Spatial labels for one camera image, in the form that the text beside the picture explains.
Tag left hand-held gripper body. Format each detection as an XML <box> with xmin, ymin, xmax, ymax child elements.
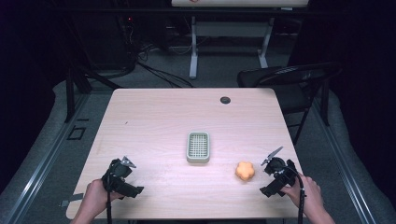
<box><xmin>101</xmin><ymin>158</ymin><xmax>145</xmax><ymax>200</ymax></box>

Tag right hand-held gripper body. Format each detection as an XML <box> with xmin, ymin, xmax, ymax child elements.
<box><xmin>259</xmin><ymin>156</ymin><xmax>300</xmax><ymax>199</ymax></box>

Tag orange flower-shaped soap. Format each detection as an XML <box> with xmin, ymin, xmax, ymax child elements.
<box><xmin>234</xmin><ymin>161</ymin><xmax>256</xmax><ymax>182</ymax></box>

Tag grey-green soap dish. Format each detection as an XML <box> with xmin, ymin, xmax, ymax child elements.
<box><xmin>185</xmin><ymin>131</ymin><xmax>211</xmax><ymax>164</ymax></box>

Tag person's left hand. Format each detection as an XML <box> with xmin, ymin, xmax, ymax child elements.
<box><xmin>83</xmin><ymin>178</ymin><xmax>126</xmax><ymax>217</ymax></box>

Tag person's right hand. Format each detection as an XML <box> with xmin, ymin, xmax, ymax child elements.
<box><xmin>279</xmin><ymin>174</ymin><xmax>322</xmax><ymax>217</ymax></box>

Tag grey tape strip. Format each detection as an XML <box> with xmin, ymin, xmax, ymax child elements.
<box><xmin>59</xmin><ymin>192</ymin><xmax>85</xmax><ymax>208</ymax></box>

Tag black folding chair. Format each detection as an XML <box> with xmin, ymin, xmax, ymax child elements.
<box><xmin>236</xmin><ymin>61</ymin><xmax>343</xmax><ymax>147</ymax></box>

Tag black metal stand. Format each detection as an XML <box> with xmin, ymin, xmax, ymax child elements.
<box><xmin>61</xmin><ymin>18</ymin><xmax>123</xmax><ymax>124</ymax></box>

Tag white-legged desk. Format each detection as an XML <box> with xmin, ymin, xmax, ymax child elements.
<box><xmin>170</xmin><ymin>0</ymin><xmax>310</xmax><ymax>80</ymax></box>

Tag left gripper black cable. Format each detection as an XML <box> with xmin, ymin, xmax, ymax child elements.
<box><xmin>106</xmin><ymin>174</ymin><xmax>114</xmax><ymax>224</ymax></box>

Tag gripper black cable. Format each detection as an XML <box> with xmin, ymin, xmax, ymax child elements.
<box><xmin>288</xmin><ymin>166</ymin><xmax>306</xmax><ymax>224</ymax></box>
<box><xmin>106</xmin><ymin>174</ymin><xmax>114</xmax><ymax>224</ymax></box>

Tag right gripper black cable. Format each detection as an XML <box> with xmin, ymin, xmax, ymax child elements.
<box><xmin>288</xmin><ymin>166</ymin><xmax>306</xmax><ymax>224</ymax></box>

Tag metal floor rail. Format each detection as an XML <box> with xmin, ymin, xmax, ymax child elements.
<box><xmin>3</xmin><ymin>92</ymin><xmax>92</xmax><ymax>224</ymax></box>
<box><xmin>312</xmin><ymin>96</ymin><xmax>379</xmax><ymax>224</ymax></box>

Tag black floor cables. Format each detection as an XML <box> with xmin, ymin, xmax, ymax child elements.
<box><xmin>124</xmin><ymin>15</ymin><xmax>195</xmax><ymax>90</ymax></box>

